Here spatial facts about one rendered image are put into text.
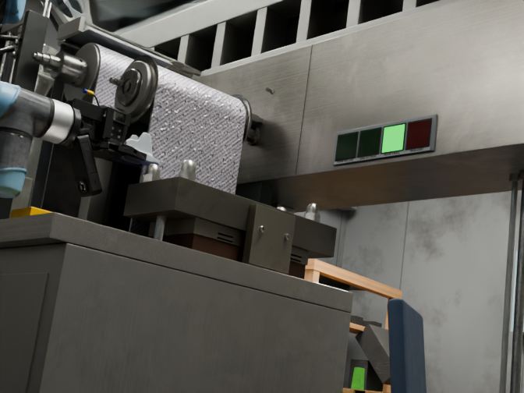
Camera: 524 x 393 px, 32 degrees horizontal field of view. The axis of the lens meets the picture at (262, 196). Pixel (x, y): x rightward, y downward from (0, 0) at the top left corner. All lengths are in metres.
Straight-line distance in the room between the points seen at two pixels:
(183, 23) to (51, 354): 1.28
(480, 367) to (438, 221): 1.34
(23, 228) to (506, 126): 0.81
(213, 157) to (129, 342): 0.58
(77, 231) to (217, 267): 0.27
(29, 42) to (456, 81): 0.94
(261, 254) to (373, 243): 6.80
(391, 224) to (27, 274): 7.06
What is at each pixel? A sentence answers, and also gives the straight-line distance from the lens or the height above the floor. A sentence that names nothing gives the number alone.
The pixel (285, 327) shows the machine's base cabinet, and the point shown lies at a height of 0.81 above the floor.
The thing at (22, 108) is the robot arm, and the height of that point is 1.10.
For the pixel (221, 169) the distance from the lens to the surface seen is 1.90.
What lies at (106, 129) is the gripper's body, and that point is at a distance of 1.71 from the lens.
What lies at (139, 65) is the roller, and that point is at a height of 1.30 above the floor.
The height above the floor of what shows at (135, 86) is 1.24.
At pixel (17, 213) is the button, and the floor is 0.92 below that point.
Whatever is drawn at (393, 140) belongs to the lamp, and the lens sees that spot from 1.74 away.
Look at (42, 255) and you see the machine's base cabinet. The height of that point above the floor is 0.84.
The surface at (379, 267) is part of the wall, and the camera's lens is 8.36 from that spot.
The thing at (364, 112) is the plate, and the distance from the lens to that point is 1.82.
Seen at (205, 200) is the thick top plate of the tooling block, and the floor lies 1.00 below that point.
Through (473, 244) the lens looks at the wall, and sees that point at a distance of 7.91.
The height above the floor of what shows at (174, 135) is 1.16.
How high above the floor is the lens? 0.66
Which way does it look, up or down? 13 degrees up
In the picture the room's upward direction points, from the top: 8 degrees clockwise
